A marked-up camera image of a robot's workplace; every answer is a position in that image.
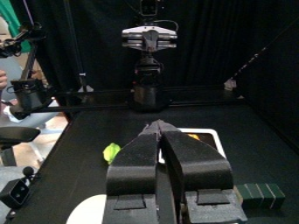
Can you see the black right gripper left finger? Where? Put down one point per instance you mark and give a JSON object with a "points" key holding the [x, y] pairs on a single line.
{"points": [[132, 166]]}

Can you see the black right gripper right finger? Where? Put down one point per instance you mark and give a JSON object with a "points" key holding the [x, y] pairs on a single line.
{"points": [[200, 169]]}

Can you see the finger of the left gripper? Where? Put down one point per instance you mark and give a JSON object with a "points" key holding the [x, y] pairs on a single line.
{"points": [[150, 39]]}

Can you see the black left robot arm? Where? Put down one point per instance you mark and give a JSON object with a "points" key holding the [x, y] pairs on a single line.
{"points": [[147, 84]]}

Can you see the person's hand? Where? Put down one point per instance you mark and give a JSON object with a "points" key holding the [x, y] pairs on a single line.
{"points": [[3, 79]]}

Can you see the green toy leaf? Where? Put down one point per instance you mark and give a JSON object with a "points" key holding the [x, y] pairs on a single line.
{"points": [[111, 152]]}

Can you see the white square tray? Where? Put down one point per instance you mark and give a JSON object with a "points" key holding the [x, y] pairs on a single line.
{"points": [[212, 140]]}

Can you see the orange toy food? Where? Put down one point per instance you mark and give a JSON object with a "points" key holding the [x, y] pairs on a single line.
{"points": [[194, 136]]}

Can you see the dark green striped block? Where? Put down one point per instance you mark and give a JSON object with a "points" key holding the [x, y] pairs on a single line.
{"points": [[259, 195]]}

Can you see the white round plate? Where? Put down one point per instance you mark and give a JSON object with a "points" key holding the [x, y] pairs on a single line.
{"points": [[87, 210]]}

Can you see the black office chair armrest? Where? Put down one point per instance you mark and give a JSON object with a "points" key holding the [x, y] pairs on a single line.
{"points": [[15, 136]]}

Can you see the black frame pole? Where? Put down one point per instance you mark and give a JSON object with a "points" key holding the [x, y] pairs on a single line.
{"points": [[76, 43]]}

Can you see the small black camera box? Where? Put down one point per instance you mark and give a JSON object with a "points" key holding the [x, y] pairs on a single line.
{"points": [[15, 192]]}

